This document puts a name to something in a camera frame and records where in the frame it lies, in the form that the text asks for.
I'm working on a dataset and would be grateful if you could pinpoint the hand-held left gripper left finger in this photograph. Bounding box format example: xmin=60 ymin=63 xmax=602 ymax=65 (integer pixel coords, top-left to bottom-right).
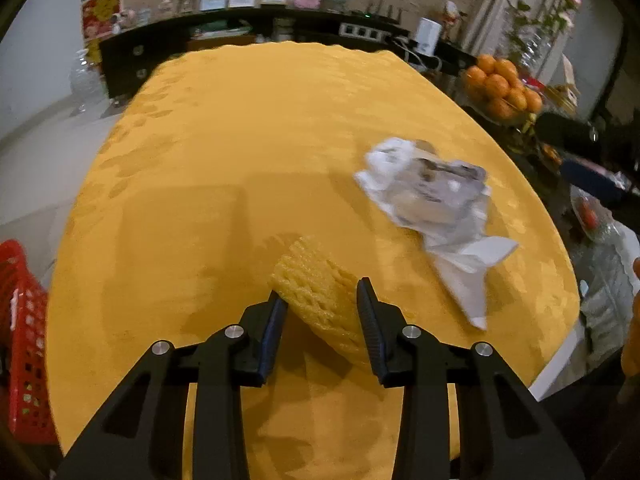
xmin=56 ymin=290 xmax=289 ymax=480

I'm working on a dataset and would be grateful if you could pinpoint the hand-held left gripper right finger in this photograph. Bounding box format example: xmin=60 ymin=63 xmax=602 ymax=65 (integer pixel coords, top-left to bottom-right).
xmin=356 ymin=276 xmax=586 ymax=480

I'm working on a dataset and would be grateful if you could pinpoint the yellow foam fruit net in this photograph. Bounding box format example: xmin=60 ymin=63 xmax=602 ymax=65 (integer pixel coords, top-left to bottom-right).
xmin=270 ymin=235 xmax=373 ymax=368

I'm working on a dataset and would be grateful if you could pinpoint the red plastic basket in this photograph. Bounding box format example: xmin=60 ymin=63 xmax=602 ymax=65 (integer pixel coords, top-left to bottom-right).
xmin=0 ymin=239 xmax=58 ymax=446

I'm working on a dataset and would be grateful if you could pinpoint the person's right hand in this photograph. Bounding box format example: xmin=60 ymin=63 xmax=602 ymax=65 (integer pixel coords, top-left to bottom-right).
xmin=620 ymin=255 xmax=640 ymax=378

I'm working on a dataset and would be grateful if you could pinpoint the white paper tissue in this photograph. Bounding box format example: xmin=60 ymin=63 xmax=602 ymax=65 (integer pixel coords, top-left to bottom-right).
xmin=425 ymin=235 xmax=521 ymax=331

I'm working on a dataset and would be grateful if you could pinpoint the crumpled printed clear wrapper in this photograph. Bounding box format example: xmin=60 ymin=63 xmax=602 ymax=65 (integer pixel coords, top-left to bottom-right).
xmin=387 ymin=152 xmax=493 ymax=248

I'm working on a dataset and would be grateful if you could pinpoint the crumpled white plastic bag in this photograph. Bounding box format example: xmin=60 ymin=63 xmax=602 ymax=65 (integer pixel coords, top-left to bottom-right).
xmin=352 ymin=136 xmax=421 ymax=211

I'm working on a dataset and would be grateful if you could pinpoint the glass fruit bowl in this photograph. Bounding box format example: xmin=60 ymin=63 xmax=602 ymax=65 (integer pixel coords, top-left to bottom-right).
xmin=460 ymin=72 xmax=543 ymax=126

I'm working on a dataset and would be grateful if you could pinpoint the clear bag with red fruit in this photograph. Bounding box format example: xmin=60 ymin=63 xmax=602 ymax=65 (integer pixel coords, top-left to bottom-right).
xmin=570 ymin=185 xmax=640 ymax=246

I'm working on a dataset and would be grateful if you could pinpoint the pile of oranges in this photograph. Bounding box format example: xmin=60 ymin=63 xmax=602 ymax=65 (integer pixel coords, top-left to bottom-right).
xmin=462 ymin=54 xmax=543 ymax=121

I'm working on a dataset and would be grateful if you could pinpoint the white power strip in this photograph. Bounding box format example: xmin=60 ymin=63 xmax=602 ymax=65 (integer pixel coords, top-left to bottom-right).
xmin=339 ymin=22 xmax=391 ymax=41

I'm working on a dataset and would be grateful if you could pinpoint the white tall appliance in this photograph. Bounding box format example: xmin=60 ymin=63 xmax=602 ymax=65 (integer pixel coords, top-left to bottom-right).
xmin=415 ymin=17 xmax=442 ymax=54

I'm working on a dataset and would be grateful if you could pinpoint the black cabinet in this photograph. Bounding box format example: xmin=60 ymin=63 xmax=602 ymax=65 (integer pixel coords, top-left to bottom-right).
xmin=99 ymin=5 xmax=478 ymax=101

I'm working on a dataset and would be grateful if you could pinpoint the clear water jug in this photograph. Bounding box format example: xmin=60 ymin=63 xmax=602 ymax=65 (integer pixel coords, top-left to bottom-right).
xmin=70 ymin=50 xmax=108 ymax=113

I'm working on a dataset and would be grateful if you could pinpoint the black router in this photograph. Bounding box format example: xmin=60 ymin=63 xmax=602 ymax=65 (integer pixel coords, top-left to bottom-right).
xmin=352 ymin=2 xmax=401 ymax=23

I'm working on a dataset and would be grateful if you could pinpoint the small figurine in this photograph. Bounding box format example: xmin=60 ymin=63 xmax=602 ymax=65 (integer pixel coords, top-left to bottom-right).
xmin=442 ymin=1 xmax=463 ymax=41

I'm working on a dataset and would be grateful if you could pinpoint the red and yellow poster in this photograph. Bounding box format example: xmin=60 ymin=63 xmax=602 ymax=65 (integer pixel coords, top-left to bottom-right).
xmin=81 ymin=0 xmax=123 ymax=63

